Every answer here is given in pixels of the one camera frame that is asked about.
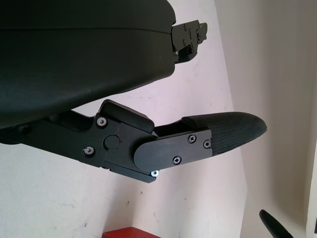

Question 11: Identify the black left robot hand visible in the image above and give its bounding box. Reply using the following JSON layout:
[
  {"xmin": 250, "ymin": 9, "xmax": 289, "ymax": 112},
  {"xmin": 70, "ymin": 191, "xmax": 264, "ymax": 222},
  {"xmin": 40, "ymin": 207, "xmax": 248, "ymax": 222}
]
[{"xmin": 0, "ymin": 0, "xmax": 267, "ymax": 184}]

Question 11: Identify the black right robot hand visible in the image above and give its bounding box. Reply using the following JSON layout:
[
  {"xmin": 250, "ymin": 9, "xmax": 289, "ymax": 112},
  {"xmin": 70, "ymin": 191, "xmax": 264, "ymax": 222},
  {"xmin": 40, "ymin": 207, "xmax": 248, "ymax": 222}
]
[{"xmin": 259, "ymin": 209, "xmax": 295, "ymax": 238}]

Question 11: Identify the red wooden cube block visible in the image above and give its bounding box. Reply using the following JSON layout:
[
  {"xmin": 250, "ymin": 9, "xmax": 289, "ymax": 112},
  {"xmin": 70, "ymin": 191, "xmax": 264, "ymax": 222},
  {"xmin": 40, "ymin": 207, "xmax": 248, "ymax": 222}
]
[{"xmin": 103, "ymin": 226, "xmax": 164, "ymax": 238}]

